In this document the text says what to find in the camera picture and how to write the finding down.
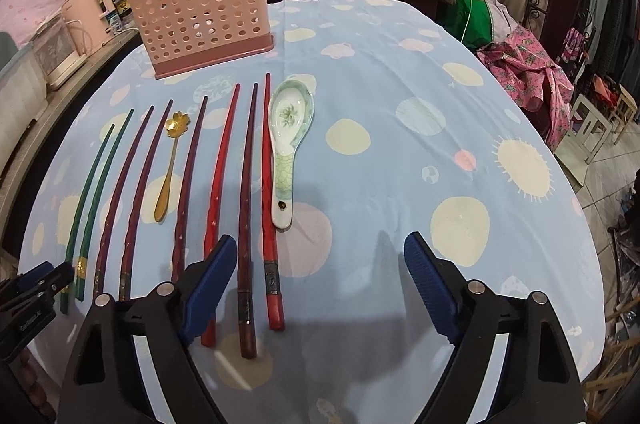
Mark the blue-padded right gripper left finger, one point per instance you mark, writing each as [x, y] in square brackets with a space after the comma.
[103, 382]

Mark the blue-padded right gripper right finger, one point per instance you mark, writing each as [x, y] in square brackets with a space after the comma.
[538, 381]

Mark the green chopstick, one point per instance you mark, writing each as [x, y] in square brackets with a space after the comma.
[79, 289]
[85, 198]

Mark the bright red chopstick banded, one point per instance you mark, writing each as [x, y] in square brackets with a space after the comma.
[274, 303]

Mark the white green ceramic soup spoon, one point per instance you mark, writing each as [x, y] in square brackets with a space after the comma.
[290, 114]

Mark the dark maroon chopstick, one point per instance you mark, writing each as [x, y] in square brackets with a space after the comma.
[124, 284]
[105, 241]
[177, 255]

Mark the dark red chopstick banded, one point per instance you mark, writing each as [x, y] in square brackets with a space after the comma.
[247, 337]

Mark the bright red chopstick left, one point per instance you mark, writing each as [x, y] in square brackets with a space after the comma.
[214, 207]

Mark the gold flower teaspoon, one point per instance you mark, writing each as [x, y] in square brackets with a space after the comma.
[175, 126]

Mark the white blender jug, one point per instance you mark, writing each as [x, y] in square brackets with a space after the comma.
[55, 51]

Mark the pink electric kettle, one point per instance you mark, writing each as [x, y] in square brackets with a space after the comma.
[87, 22]

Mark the pink floral garment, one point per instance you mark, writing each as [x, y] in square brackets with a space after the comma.
[537, 85]

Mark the light blue patterned tablecloth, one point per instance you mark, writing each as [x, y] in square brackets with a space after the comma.
[410, 134]

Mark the pink perforated utensil holder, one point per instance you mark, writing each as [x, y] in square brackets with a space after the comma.
[184, 35]

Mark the green bag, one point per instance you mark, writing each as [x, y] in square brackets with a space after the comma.
[469, 22]

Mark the dark wooden chair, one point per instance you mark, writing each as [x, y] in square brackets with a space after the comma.
[556, 17]

